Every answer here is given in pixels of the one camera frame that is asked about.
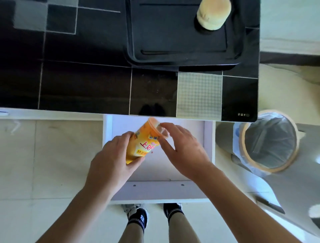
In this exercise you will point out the person's right hand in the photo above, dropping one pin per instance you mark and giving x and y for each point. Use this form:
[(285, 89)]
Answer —
[(187, 155)]

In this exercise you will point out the person's left hand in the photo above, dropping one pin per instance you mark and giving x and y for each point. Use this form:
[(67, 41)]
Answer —
[(107, 165)]

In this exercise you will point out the person's left thumb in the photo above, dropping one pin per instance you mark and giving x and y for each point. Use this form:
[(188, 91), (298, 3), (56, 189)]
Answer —
[(137, 164)]

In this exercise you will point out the person's right thumb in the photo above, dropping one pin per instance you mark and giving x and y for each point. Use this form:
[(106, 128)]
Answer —
[(165, 146)]

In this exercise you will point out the orange snack canister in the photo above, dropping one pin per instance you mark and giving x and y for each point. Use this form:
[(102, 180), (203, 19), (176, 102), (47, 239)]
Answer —
[(142, 145)]

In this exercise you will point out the clear orange canister lid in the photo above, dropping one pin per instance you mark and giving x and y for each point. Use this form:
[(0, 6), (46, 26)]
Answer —
[(155, 125)]

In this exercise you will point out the person's right forearm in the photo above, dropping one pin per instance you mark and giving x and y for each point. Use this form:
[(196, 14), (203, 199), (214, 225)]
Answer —
[(240, 207)]

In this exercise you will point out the person's left forearm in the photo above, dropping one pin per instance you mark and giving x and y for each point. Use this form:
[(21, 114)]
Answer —
[(75, 215)]

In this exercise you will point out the white drawer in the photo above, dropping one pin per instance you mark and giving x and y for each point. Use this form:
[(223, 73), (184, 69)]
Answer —
[(155, 172)]

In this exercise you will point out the white sneaker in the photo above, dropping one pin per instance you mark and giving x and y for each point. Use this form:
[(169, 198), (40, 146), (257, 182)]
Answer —
[(130, 207)]

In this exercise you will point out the black sock with white mark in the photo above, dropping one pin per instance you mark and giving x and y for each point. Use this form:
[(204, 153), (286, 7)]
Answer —
[(138, 217), (173, 210)]

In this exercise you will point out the person's left leg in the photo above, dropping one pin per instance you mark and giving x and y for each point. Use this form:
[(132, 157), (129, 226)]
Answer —
[(132, 234)]

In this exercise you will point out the person's leg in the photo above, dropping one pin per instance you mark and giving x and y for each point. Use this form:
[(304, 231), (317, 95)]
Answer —
[(132, 234), (182, 230)]

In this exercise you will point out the person's right leg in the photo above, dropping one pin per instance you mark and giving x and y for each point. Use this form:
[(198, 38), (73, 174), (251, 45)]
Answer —
[(182, 230)]

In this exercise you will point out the clear plastic bin liner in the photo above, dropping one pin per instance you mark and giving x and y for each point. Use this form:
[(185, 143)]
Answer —
[(270, 140)]

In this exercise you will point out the round bin with tan rim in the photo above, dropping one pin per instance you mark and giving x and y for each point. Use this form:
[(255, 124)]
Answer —
[(268, 165)]

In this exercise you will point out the black plastic tray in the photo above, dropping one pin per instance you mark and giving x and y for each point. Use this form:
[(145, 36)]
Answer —
[(175, 32)]

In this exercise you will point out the pale yellow round bread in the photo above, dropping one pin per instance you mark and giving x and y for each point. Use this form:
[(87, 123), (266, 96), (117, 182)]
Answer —
[(212, 13)]

